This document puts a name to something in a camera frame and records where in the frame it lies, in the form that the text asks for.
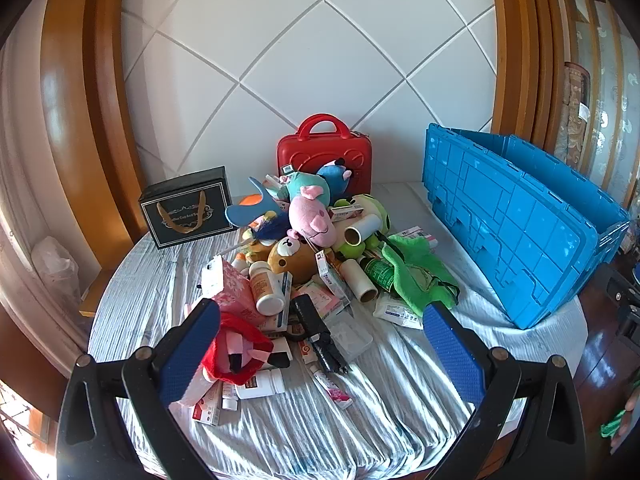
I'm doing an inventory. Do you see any grey striped bedsheet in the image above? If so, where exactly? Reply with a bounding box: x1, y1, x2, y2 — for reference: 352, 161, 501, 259
87, 180, 588, 480

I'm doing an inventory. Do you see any green spray bottle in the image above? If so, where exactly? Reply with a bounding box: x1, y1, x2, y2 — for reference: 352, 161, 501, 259
359, 256, 401, 293

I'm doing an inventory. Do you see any white wipes packet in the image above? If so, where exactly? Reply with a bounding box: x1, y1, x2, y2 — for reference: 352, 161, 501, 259
372, 290, 426, 331

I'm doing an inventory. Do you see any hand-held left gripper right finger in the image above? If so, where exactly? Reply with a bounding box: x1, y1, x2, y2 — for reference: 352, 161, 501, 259
422, 301, 587, 480

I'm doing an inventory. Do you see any small blue plush toy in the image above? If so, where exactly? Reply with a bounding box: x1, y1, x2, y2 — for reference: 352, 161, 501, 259
316, 157, 355, 196

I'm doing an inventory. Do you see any brown bear plush toy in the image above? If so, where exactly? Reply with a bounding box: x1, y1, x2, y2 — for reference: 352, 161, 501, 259
267, 235, 317, 286

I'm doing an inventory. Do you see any small pastel plush toy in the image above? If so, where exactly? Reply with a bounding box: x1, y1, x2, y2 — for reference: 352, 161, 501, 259
262, 175, 291, 201

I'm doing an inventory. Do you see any green frog plush toy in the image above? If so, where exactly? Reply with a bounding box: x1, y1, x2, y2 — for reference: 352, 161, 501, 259
330, 194, 393, 261

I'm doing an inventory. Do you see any clear plastic box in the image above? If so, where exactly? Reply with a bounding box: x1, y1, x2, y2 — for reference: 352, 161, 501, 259
325, 305, 375, 363

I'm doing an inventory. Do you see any white pill bottle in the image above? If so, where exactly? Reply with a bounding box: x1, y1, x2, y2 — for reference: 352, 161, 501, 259
248, 261, 286, 313
235, 367, 286, 401

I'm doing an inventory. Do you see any white teal medicine box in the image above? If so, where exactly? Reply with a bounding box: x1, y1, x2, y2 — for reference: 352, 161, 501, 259
314, 250, 351, 306

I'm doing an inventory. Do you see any clear plastic bag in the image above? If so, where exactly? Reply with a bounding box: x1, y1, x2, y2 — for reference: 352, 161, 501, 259
31, 236, 81, 311

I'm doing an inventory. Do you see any blue plastic crate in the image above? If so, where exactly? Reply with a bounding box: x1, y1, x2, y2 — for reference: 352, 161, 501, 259
421, 122, 632, 331

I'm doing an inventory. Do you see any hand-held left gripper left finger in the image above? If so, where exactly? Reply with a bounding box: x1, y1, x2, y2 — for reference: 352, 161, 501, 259
56, 297, 222, 480

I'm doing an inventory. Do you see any blue bird plush toy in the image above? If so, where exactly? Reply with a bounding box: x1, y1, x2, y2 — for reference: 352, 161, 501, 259
225, 176, 291, 241

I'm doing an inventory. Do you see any pink tissue pack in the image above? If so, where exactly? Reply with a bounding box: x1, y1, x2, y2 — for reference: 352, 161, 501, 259
295, 280, 351, 321

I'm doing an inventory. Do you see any white packet with pink label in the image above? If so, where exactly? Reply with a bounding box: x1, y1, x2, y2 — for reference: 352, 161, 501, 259
400, 225, 438, 251

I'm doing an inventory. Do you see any pink pig plush toy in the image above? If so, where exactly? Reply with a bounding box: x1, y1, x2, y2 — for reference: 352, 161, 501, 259
280, 171, 338, 248

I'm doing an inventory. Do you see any white lint roller refill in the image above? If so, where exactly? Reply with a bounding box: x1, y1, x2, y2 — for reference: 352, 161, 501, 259
344, 214, 383, 246
340, 258, 379, 304

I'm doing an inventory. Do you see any blue white box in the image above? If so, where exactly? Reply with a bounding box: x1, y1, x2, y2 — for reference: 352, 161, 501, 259
272, 271, 296, 331

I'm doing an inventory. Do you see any small red white box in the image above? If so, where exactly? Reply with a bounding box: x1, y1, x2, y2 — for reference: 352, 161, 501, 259
330, 203, 366, 221

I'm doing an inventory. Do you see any wooden wall trim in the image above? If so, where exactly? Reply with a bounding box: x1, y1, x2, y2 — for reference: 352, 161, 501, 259
40, 0, 151, 241
487, 0, 571, 156

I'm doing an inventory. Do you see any red and pink plush toy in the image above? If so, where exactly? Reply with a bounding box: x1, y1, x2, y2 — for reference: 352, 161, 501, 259
202, 312, 276, 386

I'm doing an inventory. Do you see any pink floral box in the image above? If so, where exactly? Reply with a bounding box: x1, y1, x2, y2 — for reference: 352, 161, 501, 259
220, 259, 266, 328

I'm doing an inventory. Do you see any green plush cloth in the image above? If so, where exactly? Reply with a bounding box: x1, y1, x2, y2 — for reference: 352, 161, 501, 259
381, 232, 460, 311

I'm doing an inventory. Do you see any red hard-shell case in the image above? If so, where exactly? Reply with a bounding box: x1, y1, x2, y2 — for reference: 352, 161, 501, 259
276, 113, 373, 196

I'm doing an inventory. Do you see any pink white tube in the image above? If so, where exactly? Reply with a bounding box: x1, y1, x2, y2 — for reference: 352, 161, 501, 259
309, 362, 353, 409

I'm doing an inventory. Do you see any red white medicine box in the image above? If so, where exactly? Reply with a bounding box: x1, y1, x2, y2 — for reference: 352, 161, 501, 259
192, 385, 223, 426

